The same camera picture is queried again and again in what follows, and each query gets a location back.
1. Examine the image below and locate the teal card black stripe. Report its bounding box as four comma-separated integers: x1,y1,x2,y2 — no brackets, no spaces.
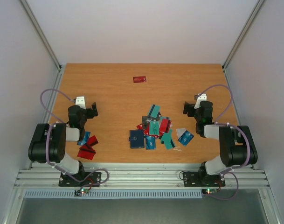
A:
160,129,175,150

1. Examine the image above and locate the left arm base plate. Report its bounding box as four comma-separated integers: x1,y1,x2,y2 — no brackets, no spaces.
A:
58,172,102,187

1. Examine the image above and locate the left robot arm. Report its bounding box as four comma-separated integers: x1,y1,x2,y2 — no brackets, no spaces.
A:
28,102,98,186

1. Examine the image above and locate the grey cable duct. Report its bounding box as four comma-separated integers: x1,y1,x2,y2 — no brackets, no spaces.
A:
24,189,202,199

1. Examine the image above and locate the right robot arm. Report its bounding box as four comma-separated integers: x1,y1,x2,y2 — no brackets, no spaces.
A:
183,100,258,185

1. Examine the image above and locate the blue VIP card left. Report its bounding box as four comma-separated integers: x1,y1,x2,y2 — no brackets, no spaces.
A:
77,132,90,146

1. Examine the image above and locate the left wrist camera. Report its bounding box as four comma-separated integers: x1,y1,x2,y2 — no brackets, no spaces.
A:
75,96,86,109

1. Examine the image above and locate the red card pile centre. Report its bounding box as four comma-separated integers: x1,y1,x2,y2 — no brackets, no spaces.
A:
159,119,172,134

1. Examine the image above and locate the blue VIP card right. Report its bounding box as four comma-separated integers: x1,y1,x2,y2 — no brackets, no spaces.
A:
178,131,194,147

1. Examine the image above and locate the teal card pile left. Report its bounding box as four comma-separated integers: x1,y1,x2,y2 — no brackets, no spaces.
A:
149,121,159,138

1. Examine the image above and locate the dark blue card holder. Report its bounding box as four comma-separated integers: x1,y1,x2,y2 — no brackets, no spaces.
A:
129,129,145,149

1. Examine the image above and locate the lone red card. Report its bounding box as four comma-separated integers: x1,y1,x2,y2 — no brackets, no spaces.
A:
133,76,146,83

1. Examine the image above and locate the red card left upper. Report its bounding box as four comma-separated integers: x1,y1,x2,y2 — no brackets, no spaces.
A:
80,135,98,150

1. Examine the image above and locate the teal card top pile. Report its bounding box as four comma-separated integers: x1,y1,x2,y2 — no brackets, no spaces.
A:
148,105,160,118

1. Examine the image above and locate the teal card pile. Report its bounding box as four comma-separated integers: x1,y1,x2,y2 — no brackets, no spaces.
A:
148,105,160,118
149,121,159,138

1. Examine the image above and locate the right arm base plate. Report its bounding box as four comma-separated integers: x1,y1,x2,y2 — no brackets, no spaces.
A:
183,171,226,187

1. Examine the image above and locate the blue VIP card pile bottom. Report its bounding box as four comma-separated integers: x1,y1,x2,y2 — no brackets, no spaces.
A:
145,135,156,150

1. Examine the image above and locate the white card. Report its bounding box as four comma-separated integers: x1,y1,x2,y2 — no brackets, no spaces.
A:
176,128,186,139

